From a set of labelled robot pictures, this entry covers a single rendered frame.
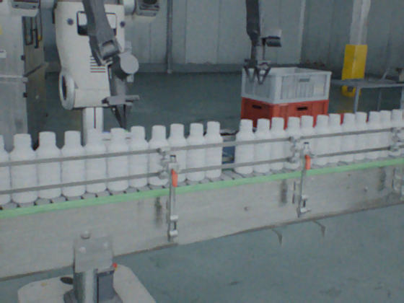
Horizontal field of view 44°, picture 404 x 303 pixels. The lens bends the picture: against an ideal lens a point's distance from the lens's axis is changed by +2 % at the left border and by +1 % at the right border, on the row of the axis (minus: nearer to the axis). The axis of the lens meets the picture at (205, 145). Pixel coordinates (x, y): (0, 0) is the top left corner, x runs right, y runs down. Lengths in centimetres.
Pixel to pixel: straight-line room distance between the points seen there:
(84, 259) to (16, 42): 371
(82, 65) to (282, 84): 216
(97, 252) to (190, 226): 28
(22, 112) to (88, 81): 313
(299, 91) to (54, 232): 287
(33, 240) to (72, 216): 11
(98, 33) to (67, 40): 37
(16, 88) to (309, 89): 265
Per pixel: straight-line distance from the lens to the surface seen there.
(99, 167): 133
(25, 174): 129
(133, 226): 139
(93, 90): 191
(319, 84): 408
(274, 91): 374
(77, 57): 188
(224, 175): 153
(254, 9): 189
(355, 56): 1145
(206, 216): 148
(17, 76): 495
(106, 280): 219
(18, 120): 502
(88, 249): 137
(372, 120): 186
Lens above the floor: 145
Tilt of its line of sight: 14 degrees down
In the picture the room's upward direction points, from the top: 3 degrees clockwise
